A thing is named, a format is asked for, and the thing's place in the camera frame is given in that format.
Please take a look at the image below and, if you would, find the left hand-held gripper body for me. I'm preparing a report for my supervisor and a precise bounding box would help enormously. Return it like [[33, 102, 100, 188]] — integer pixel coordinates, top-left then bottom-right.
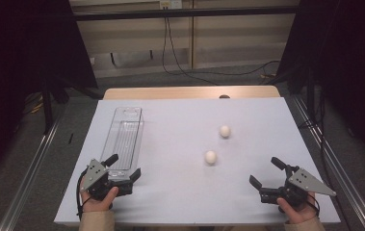
[[80, 158, 134, 202]]

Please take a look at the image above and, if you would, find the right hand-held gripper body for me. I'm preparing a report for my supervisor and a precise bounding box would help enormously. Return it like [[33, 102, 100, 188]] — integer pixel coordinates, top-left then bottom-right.
[[258, 164, 338, 208]]

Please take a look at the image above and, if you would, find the clear plastic container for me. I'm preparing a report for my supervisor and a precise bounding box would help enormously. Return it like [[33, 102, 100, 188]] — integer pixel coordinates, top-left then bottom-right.
[[98, 106, 145, 181]]

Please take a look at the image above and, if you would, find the white egg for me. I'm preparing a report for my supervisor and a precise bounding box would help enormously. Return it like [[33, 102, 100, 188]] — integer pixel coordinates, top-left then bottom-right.
[[204, 150, 219, 166], [219, 124, 232, 139]]

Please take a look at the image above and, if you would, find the person's left hand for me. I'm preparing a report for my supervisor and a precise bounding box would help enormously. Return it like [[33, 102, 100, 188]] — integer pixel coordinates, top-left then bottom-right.
[[80, 186, 119, 214]]

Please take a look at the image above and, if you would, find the person's right hand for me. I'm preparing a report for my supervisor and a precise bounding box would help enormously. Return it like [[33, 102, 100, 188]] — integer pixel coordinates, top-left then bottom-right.
[[275, 192, 319, 225]]

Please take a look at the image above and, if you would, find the white table board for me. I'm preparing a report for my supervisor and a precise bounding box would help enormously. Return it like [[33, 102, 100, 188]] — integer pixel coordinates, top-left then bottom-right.
[[54, 97, 342, 225]]

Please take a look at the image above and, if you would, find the black stand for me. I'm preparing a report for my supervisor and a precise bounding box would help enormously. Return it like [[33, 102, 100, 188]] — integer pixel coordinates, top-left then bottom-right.
[[39, 80, 72, 135]]

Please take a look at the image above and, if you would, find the wooden table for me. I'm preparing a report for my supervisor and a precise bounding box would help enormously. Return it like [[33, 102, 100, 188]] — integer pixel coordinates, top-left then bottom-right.
[[102, 85, 281, 100]]

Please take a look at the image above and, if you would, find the dark curtain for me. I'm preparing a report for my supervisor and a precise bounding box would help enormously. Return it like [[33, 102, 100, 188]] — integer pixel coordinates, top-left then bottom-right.
[[275, 0, 365, 169]]

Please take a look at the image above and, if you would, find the black horizontal bar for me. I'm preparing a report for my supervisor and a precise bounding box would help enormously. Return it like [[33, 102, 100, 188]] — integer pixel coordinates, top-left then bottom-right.
[[72, 5, 300, 22]]

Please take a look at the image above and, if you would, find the right hand-held gripper black cable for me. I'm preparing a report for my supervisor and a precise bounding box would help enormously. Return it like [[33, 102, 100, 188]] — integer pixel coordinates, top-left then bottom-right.
[[304, 192, 321, 216]]

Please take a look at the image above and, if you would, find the hand-held gripper black cable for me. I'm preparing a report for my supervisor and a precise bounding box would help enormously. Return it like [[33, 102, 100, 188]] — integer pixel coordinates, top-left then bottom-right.
[[75, 168, 90, 221], [304, 192, 321, 216]]

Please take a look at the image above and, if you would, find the left hand-held gripper black cable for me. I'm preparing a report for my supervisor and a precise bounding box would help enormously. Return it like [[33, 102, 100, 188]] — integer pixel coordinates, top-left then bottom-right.
[[75, 168, 90, 221]]

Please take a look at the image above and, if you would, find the metal floor rail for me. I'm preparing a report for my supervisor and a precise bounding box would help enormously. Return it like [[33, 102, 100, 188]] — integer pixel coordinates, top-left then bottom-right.
[[0, 105, 66, 231], [290, 95, 365, 231]]

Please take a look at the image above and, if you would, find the black floor cable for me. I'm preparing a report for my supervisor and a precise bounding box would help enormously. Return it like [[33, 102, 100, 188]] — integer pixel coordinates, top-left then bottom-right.
[[299, 90, 332, 191]]

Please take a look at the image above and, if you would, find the yellow floor cable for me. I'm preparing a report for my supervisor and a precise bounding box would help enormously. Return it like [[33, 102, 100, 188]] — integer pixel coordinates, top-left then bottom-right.
[[25, 92, 43, 116]]

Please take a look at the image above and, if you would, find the black wall cable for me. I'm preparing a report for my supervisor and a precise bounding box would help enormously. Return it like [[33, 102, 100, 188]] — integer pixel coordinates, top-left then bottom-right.
[[161, 16, 220, 87], [166, 17, 281, 77]]

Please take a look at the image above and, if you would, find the white wall socket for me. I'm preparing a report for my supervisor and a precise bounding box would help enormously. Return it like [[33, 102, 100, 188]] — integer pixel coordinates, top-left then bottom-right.
[[159, 0, 183, 10]]

